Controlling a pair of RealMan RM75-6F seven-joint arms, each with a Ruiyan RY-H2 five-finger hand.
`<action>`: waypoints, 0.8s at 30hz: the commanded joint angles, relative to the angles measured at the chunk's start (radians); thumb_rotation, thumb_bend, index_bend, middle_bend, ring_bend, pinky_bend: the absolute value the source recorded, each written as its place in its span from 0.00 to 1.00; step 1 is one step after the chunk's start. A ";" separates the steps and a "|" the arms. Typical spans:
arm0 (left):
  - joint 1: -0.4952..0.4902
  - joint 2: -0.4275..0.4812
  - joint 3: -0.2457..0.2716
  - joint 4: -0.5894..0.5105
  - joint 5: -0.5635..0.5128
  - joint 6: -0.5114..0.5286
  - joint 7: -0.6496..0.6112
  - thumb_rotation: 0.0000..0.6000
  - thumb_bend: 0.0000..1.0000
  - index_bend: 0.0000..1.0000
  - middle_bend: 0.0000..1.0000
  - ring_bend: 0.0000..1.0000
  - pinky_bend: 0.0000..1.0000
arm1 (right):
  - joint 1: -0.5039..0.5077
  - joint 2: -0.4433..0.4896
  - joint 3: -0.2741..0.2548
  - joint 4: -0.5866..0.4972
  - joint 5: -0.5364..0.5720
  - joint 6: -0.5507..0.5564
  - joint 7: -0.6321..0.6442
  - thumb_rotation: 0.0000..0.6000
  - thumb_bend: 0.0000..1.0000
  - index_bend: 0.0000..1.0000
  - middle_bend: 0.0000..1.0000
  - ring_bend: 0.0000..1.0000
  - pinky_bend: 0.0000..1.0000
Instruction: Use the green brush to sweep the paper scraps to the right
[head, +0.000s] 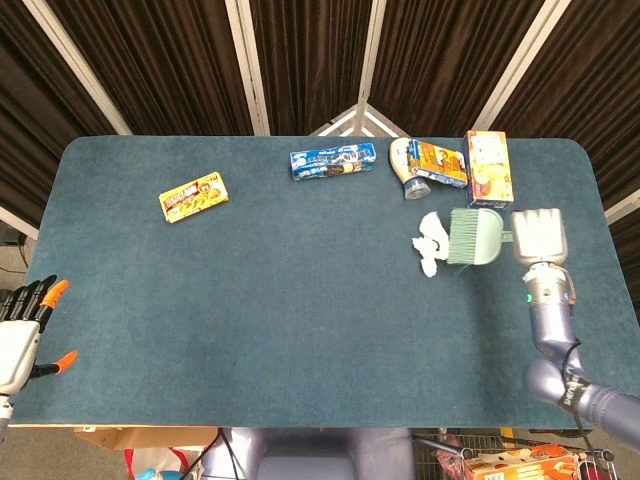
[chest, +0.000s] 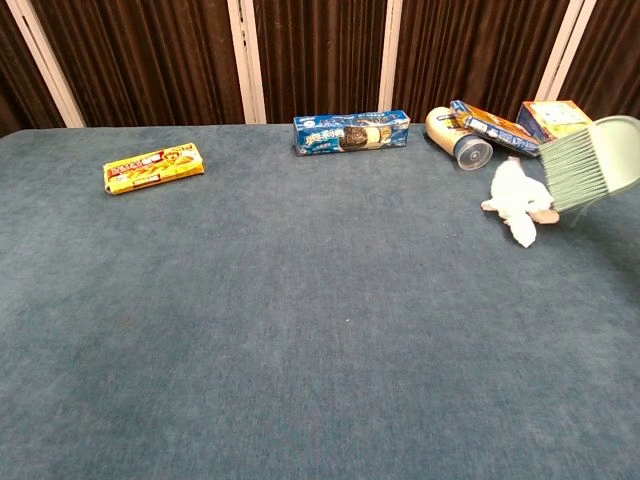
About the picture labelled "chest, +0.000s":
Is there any blue table cloth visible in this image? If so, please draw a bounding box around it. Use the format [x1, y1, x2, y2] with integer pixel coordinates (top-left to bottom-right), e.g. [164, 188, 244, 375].
[0, 121, 640, 480]

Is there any blue Oreo cookie box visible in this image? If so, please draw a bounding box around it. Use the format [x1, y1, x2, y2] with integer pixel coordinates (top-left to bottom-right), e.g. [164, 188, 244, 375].
[292, 109, 412, 157]

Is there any cream cylindrical can clear lid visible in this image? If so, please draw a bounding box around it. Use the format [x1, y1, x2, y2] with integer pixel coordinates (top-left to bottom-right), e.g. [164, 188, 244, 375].
[424, 105, 495, 172]

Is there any yellow snack box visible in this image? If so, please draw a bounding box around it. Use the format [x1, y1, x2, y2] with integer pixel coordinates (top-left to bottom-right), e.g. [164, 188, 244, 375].
[102, 142, 206, 196]

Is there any dark brown curtain panel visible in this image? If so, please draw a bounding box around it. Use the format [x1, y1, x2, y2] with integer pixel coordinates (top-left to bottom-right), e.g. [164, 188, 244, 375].
[0, 0, 66, 139]
[392, 0, 571, 124]
[252, 0, 389, 125]
[29, 0, 246, 129]
[557, 0, 640, 124]

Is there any large white crumpled paper scrap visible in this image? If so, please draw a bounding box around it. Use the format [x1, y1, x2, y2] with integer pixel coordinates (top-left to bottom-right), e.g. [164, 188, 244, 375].
[489, 155, 555, 217]

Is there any slim blue orange snack box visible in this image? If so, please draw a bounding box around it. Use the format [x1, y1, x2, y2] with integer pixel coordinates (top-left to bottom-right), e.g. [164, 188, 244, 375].
[448, 99, 544, 159]

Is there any large blue yellow carton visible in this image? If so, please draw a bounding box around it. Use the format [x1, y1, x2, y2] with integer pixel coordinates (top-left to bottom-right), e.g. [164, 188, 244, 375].
[515, 99, 594, 146]

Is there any white screen frame post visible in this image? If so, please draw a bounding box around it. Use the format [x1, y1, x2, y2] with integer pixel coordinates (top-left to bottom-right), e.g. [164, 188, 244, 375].
[377, 0, 404, 114]
[226, 0, 268, 125]
[533, 0, 599, 104]
[4, 0, 87, 129]

